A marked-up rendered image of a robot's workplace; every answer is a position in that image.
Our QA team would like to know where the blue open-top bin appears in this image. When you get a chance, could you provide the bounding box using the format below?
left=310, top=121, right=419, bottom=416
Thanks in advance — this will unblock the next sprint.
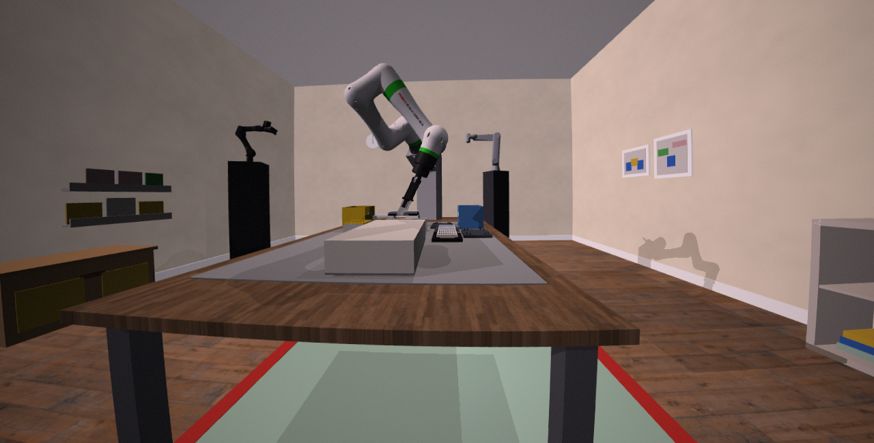
left=457, top=205, right=483, bottom=229

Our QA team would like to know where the yellow open-top bin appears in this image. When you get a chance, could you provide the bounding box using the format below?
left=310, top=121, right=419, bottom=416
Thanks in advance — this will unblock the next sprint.
left=342, top=205, right=375, bottom=229

